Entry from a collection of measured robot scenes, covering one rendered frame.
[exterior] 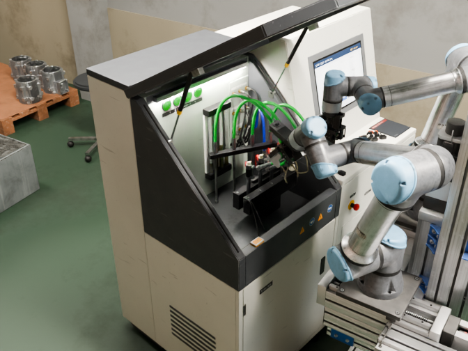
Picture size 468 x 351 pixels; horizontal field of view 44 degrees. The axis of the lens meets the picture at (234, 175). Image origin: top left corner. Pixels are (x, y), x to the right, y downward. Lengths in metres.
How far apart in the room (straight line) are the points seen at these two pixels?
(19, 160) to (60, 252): 0.83
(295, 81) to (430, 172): 1.25
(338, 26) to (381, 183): 1.51
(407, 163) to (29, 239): 3.04
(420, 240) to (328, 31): 1.18
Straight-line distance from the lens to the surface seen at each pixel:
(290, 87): 2.65
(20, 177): 4.44
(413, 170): 1.50
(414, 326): 2.02
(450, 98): 2.31
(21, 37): 6.76
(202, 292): 2.52
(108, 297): 3.53
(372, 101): 2.06
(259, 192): 2.54
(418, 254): 2.15
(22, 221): 4.29
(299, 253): 2.59
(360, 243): 1.73
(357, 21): 3.05
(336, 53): 2.90
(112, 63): 2.54
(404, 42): 4.18
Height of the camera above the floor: 2.39
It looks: 32 degrees down
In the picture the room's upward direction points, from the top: straight up
